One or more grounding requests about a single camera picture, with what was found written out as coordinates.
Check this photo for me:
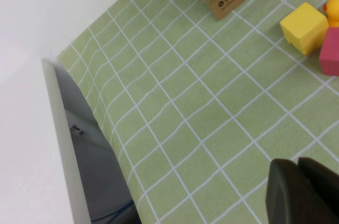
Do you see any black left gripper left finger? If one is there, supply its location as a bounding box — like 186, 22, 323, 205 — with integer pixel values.
266, 158, 339, 224

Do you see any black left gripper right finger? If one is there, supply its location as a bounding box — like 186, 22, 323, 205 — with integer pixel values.
297, 156, 339, 203

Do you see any pink foam block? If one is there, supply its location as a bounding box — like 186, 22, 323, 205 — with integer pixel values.
319, 26, 339, 76

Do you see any green checkered tablecloth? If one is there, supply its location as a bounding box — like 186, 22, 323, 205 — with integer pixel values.
57, 0, 339, 224

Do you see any yellow foam cube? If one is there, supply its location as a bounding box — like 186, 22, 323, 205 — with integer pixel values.
280, 2, 329, 56

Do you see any yellow rubber duck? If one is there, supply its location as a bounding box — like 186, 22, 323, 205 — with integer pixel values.
322, 0, 339, 28

